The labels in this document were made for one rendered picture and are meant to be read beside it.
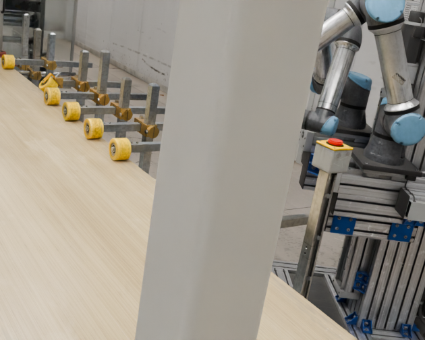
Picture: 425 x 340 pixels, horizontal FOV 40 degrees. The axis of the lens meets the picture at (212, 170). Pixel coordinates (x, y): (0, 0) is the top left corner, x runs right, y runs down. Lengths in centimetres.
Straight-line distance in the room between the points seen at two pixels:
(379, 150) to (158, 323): 195
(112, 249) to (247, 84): 129
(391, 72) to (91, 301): 123
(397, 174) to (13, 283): 143
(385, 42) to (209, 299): 176
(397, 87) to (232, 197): 179
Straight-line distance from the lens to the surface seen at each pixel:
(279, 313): 137
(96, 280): 138
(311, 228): 164
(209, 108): 25
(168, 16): 774
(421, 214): 220
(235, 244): 27
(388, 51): 201
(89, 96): 287
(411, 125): 205
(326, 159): 155
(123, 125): 240
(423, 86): 239
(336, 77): 225
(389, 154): 220
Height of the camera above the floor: 160
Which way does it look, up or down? 19 degrees down
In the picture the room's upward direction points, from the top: 9 degrees clockwise
